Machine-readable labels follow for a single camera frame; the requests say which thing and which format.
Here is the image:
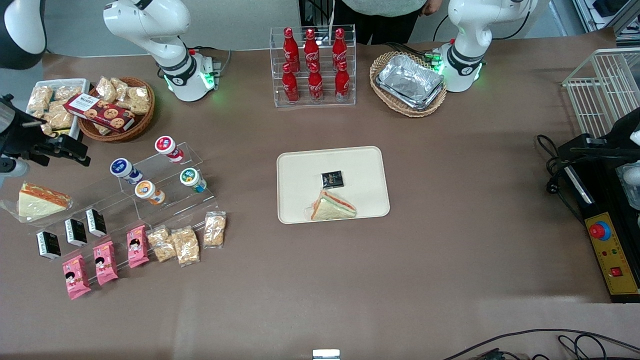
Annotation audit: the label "beige plastic tray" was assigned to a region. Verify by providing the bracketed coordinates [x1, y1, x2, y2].
[276, 145, 391, 225]

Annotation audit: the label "black base cable bundle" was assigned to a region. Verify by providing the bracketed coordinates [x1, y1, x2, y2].
[384, 42, 442, 65]

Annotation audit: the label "blue lid gum jar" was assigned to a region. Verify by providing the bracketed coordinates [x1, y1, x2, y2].
[109, 157, 144, 186]

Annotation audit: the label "red cola bottle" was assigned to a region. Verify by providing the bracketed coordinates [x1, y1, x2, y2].
[281, 62, 300, 104]
[282, 27, 301, 74]
[303, 28, 321, 74]
[307, 62, 325, 104]
[334, 60, 351, 103]
[331, 28, 349, 72]

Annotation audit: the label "brown wicker basket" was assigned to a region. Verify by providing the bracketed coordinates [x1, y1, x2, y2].
[76, 76, 156, 144]

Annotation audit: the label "orange lid gum jar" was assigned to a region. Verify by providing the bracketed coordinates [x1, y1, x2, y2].
[134, 180, 167, 207]

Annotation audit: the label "clear acrylic low riser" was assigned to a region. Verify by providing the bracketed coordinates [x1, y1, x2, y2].
[30, 172, 221, 263]

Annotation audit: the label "light wicker basket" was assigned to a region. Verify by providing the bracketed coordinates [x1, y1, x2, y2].
[369, 50, 449, 119]

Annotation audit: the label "silver foil container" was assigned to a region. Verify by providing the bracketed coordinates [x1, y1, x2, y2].
[375, 53, 446, 111]

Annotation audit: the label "black power cable with plug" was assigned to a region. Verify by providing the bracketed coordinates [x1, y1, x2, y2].
[535, 133, 587, 225]

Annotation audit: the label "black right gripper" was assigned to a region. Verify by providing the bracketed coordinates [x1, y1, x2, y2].
[0, 94, 92, 168]

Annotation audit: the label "green lid gum jar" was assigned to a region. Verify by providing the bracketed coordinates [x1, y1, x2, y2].
[179, 168, 208, 194]

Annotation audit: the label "white rectangular bin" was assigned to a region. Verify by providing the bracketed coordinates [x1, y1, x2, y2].
[25, 78, 91, 142]

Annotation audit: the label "black floor cables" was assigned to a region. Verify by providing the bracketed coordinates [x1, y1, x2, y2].
[442, 328, 640, 360]

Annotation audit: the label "clear bag of puffed snack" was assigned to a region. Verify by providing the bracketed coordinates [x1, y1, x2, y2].
[42, 102, 76, 132]
[95, 75, 119, 104]
[27, 85, 54, 115]
[170, 225, 201, 268]
[147, 225, 177, 264]
[110, 77, 131, 102]
[124, 85, 152, 116]
[53, 84, 84, 102]
[203, 210, 228, 249]

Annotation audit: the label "grey base connector cable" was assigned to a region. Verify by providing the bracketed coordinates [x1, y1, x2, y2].
[187, 45, 234, 92]

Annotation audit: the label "black yellow control box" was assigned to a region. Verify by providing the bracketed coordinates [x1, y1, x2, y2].
[557, 133, 640, 305]

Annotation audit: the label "metal frame equipment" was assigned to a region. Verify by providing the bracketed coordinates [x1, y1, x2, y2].
[572, 0, 640, 47]

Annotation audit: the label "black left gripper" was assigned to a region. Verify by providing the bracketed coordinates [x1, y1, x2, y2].
[569, 106, 640, 162]

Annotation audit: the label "white wire basket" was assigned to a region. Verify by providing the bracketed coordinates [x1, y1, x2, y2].
[562, 47, 640, 139]

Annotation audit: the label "clear acrylic bottle rack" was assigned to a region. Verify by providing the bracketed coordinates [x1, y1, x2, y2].
[269, 24, 357, 109]

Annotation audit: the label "clear acrylic stepped stand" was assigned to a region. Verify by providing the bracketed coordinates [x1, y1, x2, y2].
[117, 141, 221, 232]

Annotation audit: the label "person in dark trousers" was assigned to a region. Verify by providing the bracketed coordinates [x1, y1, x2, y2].
[327, 0, 444, 47]

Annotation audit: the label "wrapped triangle sandwich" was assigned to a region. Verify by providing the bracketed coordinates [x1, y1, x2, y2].
[0, 181, 77, 224]
[303, 188, 358, 223]

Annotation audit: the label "small black white box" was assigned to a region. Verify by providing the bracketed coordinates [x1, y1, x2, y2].
[36, 230, 62, 261]
[64, 218, 89, 248]
[85, 207, 108, 238]

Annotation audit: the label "black square snack packet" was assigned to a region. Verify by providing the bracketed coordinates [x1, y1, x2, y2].
[320, 170, 346, 190]

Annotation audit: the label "red cookie box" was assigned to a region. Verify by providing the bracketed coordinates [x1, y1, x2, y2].
[63, 93, 137, 134]

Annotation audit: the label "pink snack pack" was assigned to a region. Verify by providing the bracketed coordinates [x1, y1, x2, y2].
[125, 224, 151, 270]
[92, 240, 120, 287]
[62, 253, 93, 301]

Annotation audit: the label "red lid gum jar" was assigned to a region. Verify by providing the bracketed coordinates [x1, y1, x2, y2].
[154, 135, 185, 165]

